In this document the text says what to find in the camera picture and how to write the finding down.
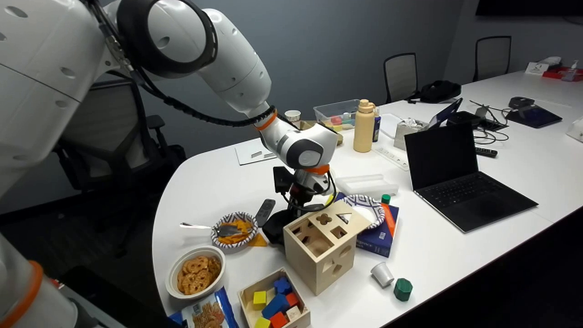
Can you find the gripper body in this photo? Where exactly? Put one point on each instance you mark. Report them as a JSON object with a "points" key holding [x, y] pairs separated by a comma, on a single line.
{"points": [[300, 198]]}

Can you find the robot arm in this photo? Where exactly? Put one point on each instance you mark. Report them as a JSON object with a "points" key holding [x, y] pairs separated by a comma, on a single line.
{"points": [[54, 68]]}

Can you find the grey remote control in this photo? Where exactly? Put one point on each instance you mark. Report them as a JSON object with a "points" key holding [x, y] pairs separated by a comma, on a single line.
{"points": [[264, 212]]}

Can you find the wooden shape sorter box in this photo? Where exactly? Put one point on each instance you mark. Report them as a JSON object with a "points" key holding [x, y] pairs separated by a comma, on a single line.
{"points": [[319, 255]]}

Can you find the orange chip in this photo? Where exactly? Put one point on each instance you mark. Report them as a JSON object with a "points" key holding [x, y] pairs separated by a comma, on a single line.
{"points": [[258, 241]]}

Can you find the white paper sheet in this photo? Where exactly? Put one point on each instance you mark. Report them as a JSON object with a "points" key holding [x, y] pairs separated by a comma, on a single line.
{"points": [[248, 152]]}

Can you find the heap of orange chips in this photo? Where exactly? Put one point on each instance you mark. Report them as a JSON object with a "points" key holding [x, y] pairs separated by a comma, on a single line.
{"points": [[241, 234]]}

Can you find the patterned paper plate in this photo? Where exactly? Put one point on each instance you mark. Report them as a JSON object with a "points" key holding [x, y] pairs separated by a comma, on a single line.
{"points": [[373, 209]]}

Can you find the paper cup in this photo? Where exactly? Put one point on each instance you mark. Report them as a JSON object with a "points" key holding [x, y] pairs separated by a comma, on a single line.
{"points": [[293, 116]]}

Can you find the blue cross block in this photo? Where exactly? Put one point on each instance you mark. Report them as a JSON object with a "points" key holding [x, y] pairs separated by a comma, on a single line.
{"points": [[283, 285]]}

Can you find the blue book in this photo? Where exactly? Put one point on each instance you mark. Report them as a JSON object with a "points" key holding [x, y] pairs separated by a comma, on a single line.
{"points": [[380, 239]]}

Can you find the orange marker green cap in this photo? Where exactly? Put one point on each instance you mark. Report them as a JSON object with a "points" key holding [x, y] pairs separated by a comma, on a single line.
{"points": [[388, 216]]}

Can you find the patterned paper bowl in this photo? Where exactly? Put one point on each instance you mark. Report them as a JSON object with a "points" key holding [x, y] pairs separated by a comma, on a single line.
{"points": [[221, 243]]}

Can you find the clear plastic bin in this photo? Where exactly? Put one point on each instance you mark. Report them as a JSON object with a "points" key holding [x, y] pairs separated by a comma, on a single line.
{"points": [[334, 111]]}

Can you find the tan water bottle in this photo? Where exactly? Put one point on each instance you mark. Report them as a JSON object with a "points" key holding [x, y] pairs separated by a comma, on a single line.
{"points": [[364, 130]]}

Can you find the white power strip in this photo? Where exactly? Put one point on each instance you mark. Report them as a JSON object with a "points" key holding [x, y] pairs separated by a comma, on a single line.
{"points": [[391, 157]]}

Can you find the red block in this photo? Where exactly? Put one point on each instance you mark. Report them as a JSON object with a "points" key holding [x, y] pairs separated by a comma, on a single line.
{"points": [[293, 299]]}

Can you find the small blue bottle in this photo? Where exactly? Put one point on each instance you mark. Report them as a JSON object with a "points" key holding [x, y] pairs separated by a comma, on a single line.
{"points": [[376, 127]]}

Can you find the metal spoon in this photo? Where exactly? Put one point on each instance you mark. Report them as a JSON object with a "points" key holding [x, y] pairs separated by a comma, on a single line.
{"points": [[200, 226]]}

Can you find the yellow block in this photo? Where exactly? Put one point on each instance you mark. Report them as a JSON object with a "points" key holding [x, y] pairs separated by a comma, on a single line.
{"points": [[262, 324], [259, 298]]}

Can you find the wooden tray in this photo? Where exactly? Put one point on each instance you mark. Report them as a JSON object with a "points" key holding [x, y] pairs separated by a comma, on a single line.
{"points": [[248, 294]]}

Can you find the small white cup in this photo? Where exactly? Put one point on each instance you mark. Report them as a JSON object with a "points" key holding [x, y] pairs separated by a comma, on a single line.
{"points": [[381, 274]]}

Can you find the beige block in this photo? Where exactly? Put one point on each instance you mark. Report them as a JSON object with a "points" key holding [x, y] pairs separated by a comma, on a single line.
{"points": [[294, 313]]}

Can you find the silver tissue box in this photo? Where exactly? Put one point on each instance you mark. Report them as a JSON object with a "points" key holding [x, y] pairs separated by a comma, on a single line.
{"points": [[405, 132]]}

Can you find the orange block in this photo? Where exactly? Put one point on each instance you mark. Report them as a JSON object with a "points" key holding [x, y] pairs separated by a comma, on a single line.
{"points": [[278, 320]]}

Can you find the heap of pretzels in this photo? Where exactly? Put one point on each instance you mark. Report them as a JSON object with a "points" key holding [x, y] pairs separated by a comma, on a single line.
{"points": [[198, 274]]}

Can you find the blue snack bag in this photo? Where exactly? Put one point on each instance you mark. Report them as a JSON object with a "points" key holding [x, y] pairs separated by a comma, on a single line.
{"points": [[223, 305]]}

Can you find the green block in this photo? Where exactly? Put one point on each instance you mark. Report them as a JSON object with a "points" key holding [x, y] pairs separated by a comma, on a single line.
{"points": [[403, 289]]}

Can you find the white bowl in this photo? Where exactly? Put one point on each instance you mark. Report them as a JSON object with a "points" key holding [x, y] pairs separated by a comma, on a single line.
{"points": [[175, 269]]}

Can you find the black laptop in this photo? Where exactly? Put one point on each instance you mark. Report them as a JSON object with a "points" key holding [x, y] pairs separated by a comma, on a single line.
{"points": [[444, 159]]}

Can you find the blue tablet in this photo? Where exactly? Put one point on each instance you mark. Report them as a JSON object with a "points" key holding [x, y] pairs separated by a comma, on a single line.
{"points": [[446, 113]]}

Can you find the black bag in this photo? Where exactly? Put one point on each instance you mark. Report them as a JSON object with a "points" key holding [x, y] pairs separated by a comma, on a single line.
{"points": [[439, 91]]}

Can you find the black remote control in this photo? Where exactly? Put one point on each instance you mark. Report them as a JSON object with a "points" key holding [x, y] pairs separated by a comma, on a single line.
{"points": [[486, 152]]}

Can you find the black office chair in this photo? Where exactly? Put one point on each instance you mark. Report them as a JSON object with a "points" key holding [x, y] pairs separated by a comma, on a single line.
{"points": [[104, 136]]}

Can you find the black puck device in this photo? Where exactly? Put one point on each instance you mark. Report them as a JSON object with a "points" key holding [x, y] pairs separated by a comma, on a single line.
{"points": [[521, 102]]}

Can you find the black tablet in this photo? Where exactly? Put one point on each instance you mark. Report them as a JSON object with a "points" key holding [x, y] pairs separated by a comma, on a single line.
{"points": [[535, 117]]}

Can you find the white card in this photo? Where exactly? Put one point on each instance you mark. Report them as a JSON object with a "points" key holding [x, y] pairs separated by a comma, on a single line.
{"points": [[536, 69]]}

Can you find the red tray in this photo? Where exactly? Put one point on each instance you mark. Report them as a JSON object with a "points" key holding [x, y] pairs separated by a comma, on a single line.
{"points": [[553, 74]]}

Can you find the white box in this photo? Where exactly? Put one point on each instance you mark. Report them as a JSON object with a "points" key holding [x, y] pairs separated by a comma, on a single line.
{"points": [[576, 131]]}

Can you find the clear pump bottle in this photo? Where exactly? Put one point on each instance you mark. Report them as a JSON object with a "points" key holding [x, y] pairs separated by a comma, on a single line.
{"points": [[570, 73]]}

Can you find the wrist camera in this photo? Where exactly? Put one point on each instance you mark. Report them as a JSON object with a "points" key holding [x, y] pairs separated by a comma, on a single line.
{"points": [[282, 178]]}

